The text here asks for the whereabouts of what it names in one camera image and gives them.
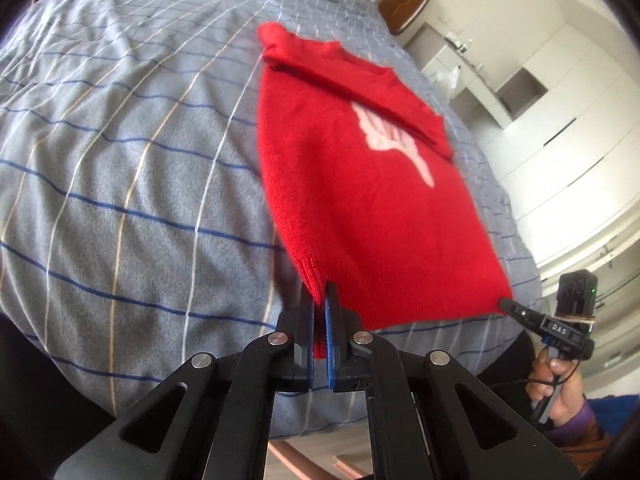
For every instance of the person's right hand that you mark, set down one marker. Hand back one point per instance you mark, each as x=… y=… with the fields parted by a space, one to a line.
x=562 y=395

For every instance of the white plastic bag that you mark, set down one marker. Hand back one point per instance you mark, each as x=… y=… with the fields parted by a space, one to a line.
x=447 y=82

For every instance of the white wardrobe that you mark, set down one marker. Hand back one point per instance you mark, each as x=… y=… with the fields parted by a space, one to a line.
x=565 y=170

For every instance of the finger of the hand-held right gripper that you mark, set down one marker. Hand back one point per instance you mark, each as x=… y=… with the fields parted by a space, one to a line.
x=522 y=315

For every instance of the blue cloth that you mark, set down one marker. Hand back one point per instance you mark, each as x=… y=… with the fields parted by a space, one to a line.
x=615 y=407

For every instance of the person's right forearm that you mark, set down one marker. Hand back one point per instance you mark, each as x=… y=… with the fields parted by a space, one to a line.
x=585 y=430

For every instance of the white desk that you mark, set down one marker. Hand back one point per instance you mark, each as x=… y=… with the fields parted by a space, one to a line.
x=470 y=105

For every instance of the red knit sweater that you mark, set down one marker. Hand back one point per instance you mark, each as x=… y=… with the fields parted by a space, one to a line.
x=360 y=200

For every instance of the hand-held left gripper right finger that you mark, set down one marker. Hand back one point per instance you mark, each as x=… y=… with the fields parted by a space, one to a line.
x=330 y=345

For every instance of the clear bottles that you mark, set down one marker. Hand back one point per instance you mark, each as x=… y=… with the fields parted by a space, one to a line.
x=460 y=45

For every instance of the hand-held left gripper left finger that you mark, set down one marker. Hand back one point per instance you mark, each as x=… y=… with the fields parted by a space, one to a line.
x=311 y=345

